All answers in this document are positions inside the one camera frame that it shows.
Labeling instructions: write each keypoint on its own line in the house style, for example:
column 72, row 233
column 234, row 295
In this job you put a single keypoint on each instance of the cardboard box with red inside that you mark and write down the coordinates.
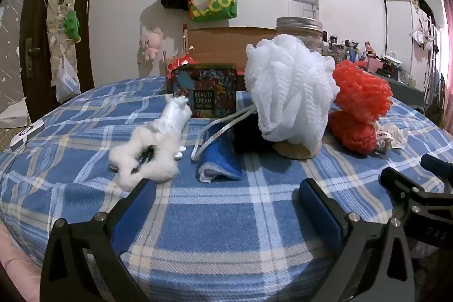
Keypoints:
column 219, row 47

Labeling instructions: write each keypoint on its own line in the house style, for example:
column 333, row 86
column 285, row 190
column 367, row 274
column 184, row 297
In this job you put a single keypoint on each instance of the white fuzzy sock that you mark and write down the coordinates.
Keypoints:
column 175, row 114

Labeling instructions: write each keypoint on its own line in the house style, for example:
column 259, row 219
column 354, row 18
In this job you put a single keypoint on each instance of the red plush toy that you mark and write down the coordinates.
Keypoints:
column 350, row 132

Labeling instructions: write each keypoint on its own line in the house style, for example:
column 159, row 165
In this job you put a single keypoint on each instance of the blue cloth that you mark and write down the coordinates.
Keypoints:
column 221, row 153

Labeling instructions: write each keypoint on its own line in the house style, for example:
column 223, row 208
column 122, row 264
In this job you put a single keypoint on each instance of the white phone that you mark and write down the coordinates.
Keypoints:
column 26, row 135

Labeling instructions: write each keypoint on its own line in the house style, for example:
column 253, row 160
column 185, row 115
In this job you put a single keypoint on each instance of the silver stick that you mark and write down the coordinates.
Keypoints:
column 184, row 36

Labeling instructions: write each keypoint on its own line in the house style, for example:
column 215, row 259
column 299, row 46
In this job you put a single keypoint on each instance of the blue plaid blanket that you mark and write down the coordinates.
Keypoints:
column 212, row 217

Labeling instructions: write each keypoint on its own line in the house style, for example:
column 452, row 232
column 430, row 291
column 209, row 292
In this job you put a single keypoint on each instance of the white mesh bath pouf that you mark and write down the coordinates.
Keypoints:
column 290, row 86

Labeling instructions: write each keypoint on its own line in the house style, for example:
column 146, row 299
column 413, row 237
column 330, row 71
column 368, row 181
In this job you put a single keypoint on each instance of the green plush toy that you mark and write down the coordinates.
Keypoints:
column 72, row 24

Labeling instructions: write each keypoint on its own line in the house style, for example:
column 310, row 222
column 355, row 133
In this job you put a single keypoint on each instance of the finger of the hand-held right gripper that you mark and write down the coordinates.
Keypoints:
column 437, row 165
column 400, row 180

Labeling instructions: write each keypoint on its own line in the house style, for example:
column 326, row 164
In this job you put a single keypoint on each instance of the glass jar with metal lid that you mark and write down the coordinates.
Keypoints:
column 300, row 27

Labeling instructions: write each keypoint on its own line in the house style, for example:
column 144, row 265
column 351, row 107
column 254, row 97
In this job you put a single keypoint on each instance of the desk with dark cloth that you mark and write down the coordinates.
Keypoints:
column 407, row 93

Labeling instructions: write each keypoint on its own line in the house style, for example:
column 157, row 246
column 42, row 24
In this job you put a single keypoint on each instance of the dark brown door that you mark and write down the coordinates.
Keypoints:
column 35, row 4

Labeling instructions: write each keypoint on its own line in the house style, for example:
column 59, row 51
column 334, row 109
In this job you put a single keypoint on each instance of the white cabinet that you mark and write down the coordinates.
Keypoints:
column 400, row 33

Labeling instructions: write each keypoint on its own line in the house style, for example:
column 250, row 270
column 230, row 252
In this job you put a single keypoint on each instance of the tan round sponge puff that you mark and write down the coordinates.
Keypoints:
column 293, row 150

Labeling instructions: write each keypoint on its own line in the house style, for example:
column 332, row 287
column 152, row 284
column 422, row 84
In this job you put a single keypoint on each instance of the clear plastic bag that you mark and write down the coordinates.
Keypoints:
column 67, row 82

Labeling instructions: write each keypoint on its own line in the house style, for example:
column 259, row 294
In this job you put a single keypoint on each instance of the row of cosmetics bottles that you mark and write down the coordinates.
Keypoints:
column 354, row 54

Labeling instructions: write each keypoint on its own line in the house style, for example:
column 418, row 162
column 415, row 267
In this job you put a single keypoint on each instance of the pink rabbit plush toy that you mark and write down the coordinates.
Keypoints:
column 150, row 42

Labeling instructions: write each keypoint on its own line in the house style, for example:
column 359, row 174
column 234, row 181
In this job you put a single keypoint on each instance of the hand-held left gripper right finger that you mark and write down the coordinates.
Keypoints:
column 318, row 213

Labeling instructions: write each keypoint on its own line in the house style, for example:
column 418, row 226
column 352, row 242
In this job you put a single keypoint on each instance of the colourful printed tin box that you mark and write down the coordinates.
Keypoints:
column 212, row 82

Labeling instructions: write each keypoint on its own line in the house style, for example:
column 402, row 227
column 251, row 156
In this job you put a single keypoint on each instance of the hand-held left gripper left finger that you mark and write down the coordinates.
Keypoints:
column 136, row 213

